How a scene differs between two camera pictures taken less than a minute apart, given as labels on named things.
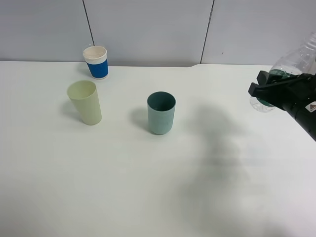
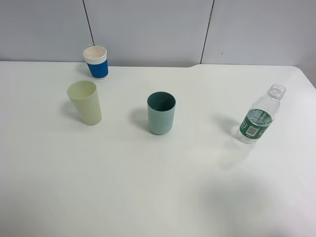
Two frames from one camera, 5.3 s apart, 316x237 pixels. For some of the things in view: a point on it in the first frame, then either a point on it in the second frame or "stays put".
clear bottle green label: (302, 61) to (258, 118)
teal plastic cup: (161, 106) stays put
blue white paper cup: (96, 57) stays put
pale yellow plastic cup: (84, 94) stays put
